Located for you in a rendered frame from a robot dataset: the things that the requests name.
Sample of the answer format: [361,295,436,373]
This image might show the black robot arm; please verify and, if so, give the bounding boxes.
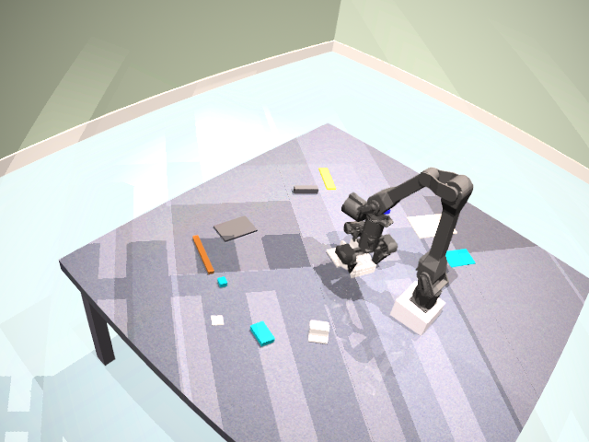
[341,167,474,313]

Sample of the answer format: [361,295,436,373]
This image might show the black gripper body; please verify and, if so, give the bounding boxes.
[335,227,398,265]

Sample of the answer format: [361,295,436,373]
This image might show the cyan rectangular block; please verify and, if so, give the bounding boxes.
[250,322,275,346]

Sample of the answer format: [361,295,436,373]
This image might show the yellow flat bar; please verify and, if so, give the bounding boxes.
[319,168,336,190]

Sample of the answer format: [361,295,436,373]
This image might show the cyan flat square plate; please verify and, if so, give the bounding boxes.
[446,249,475,267]

